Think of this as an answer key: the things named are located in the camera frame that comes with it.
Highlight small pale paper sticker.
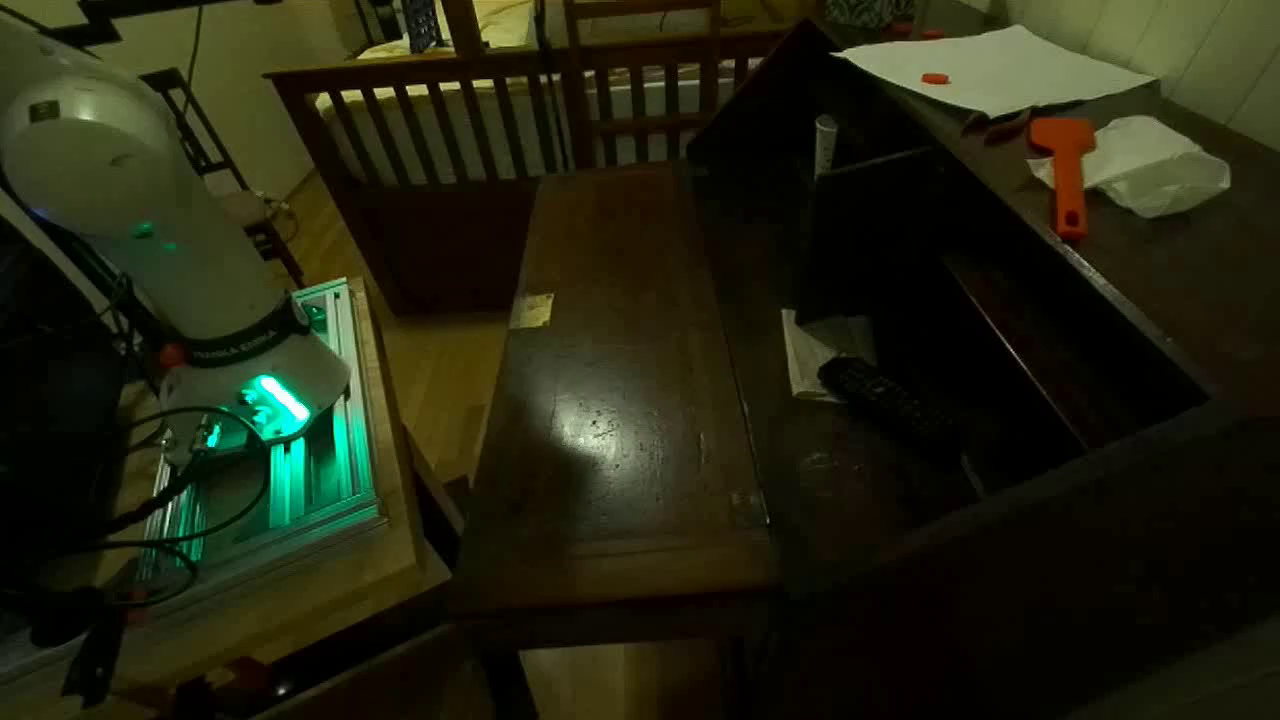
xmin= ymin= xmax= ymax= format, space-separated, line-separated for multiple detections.
xmin=509 ymin=294 xmax=554 ymax=331

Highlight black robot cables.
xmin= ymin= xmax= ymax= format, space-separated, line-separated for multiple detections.
xmin=73 ymin=404 xmax=273 ymax=614

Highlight brown wooden flap panel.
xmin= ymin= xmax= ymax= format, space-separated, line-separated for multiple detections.
xmin=448 ymin=163 xmax=785 ymax=651

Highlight black remote control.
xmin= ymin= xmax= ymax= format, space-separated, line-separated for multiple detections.
xmin=814 ymin=351 xmax=969 ymax=456

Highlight dark wooden cabinet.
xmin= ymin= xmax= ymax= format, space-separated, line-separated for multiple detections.
xmin=685 ymin=15 xmax=1280 ymax=720

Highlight green lit slatted base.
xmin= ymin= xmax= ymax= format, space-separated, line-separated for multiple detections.
xmin=131 ymin=275 xmax=391 ymax=576

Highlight orange plastic scraper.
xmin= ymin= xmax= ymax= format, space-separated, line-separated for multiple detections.
xmin=1029 ymin=116 xmax=1098 ymax=247

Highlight narrow white upright slip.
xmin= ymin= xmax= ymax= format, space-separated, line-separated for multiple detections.
xmin=810 ymin=113 xmax=841 ymax=180

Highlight large white paper sheet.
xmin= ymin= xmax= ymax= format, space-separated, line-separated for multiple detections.
xmin=830 ymin=20 xmax=1155 ymax=119

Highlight wooden chair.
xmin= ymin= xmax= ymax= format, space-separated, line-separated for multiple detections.
xmin=554 ymin=0 xmax=728 ymax=174

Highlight light wooden platform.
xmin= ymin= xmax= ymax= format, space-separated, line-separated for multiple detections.
xmin=0 ymin=275 xmax=454 ymax=703

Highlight white paper leaflet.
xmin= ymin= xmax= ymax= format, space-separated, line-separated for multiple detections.
xmin=775 ymin=307 xmax=875 ymax=404

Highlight black metal stand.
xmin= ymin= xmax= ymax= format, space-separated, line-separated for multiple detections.
xmin=135 ymin=66 xmax=304 ymax=290

